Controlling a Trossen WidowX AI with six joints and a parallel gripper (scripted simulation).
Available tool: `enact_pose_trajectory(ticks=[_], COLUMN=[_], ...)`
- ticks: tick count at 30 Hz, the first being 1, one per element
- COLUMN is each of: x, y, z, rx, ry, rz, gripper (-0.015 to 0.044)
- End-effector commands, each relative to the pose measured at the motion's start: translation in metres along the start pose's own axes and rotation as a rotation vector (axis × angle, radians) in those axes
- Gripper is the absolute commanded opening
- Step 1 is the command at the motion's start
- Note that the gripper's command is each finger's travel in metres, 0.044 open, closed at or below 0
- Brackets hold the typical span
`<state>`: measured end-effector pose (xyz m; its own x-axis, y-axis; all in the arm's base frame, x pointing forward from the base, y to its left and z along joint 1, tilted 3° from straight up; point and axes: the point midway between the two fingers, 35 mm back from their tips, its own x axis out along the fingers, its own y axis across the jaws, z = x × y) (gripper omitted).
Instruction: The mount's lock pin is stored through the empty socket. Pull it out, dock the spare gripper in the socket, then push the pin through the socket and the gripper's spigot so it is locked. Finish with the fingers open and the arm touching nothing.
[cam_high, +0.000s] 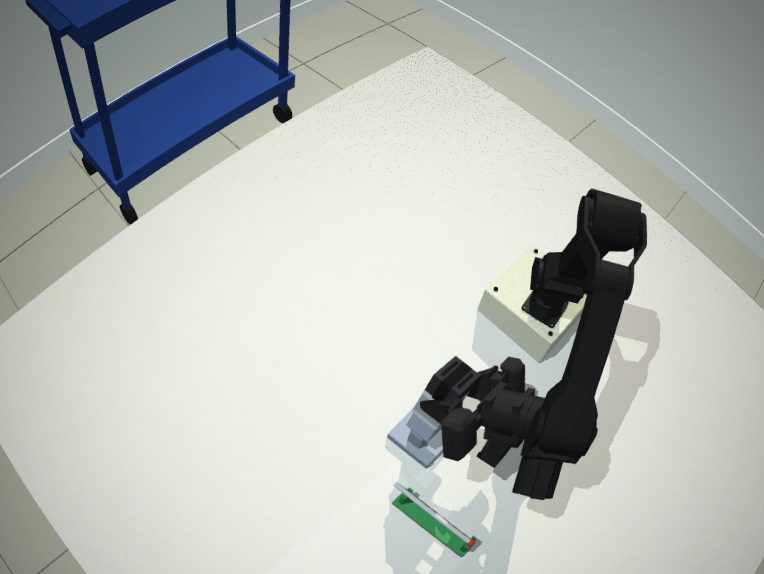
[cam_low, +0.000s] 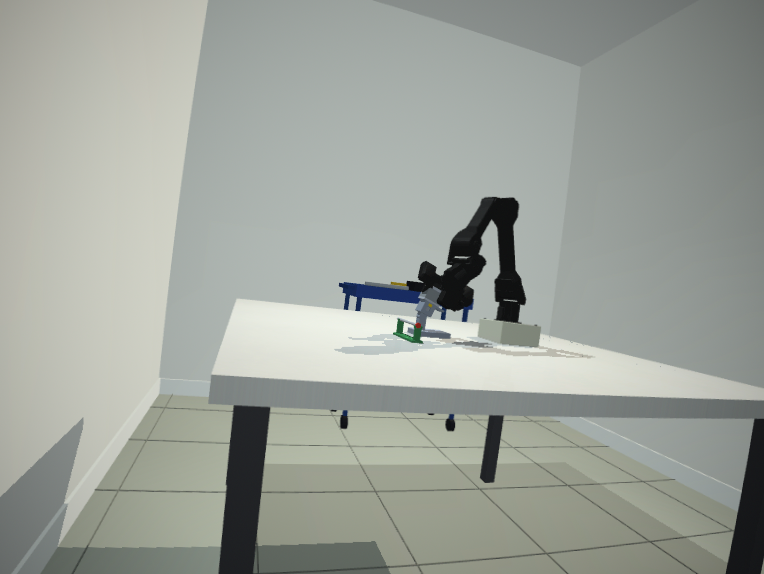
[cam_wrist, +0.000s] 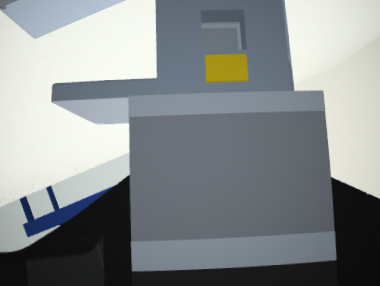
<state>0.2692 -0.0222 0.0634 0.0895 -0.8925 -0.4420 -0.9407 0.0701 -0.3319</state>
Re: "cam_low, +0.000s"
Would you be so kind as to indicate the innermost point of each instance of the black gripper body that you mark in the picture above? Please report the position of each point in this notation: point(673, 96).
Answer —
point(427, 274)

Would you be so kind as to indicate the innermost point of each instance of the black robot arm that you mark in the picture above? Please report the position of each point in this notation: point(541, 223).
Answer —
point(467, 243)

